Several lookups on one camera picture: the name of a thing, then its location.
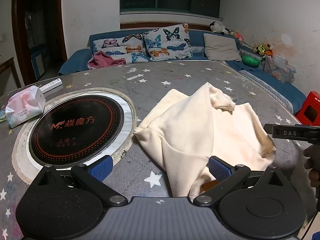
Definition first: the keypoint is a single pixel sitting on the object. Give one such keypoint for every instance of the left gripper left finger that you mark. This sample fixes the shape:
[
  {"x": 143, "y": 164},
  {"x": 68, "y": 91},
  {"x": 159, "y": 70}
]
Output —
[{"x": 65, "y": 204}]

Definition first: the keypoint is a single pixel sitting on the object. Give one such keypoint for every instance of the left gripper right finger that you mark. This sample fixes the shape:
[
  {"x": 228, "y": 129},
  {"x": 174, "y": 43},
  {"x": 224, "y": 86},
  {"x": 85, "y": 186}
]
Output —
[{"x": 253, "y": 201}]

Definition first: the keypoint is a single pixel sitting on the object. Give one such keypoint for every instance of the cream sweatshirt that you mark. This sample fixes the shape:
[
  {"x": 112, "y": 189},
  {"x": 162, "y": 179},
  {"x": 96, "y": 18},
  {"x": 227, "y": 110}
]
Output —
[{"x": 182, "y": 132}]

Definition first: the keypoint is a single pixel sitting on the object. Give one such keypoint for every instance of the person right hand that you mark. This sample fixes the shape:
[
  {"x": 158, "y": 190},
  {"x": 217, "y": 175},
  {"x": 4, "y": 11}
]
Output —
[{"x": 312, "y": 164}]

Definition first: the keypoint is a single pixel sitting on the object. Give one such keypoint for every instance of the red plastic stool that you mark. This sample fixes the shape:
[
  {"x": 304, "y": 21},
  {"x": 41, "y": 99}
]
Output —
[{"x": 309, "y": 114}]

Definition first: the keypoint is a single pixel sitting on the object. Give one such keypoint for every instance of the black round induction cooktop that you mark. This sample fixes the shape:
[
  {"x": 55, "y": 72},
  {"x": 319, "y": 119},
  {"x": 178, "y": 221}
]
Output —
[{"x": 76, "y": 130}]

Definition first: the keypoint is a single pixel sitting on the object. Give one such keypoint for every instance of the clear plastic toy box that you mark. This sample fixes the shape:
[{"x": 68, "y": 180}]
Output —
[{"x": 279, "y": 68}]

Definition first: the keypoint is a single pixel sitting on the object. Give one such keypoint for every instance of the green round toy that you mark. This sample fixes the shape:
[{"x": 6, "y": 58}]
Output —
[{"x": 251, "y": 61}]

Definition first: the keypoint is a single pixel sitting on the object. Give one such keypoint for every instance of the yellow orange plush toys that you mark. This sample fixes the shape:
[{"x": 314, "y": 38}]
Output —
[{"x": 263, "y": 49}]

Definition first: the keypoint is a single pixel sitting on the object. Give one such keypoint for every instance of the pink white tissue pack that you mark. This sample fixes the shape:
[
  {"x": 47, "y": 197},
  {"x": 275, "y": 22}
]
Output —
[{"x": 24, "y": 105}]

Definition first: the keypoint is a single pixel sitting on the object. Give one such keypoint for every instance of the white remote control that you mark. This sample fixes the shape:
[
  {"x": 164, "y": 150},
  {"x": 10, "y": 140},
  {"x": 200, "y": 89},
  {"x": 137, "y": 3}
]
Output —
[{"x": 51, "y": 85}]

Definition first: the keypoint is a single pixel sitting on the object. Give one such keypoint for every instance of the grey plain pillow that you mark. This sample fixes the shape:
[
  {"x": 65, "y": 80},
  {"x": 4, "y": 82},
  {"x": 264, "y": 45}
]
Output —
[{"x": 220, "y": 48}]

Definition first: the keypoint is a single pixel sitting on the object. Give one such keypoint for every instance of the black white plush toy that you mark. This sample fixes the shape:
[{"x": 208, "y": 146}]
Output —
[{"x": 217, "y": 28}]

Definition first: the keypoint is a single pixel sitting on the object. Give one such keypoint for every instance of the pink garment on sofa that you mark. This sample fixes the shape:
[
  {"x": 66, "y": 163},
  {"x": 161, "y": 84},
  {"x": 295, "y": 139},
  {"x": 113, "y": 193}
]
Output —
[{"x": 102, "y": 60}]

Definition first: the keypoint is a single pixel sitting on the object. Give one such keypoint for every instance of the blue corner sofa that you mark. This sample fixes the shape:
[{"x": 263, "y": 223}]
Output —
[{"x": 285, "y": 91}]

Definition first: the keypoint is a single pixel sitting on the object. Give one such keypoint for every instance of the right butterfly pillow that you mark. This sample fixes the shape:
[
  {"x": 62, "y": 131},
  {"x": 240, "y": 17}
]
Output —
[{"x": 168, "y": 43}]

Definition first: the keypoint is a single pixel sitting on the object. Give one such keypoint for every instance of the butterfly pillow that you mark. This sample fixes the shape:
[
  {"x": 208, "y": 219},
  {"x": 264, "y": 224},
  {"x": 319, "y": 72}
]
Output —
[
  {"x": 130, "y": 48},
  {"x": 168, "y": 43}
]

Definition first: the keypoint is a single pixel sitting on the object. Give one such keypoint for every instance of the left butterfly pillow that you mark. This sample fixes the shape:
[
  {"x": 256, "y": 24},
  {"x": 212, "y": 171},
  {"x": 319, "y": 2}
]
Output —
[{"x": 130, "y": 48}]

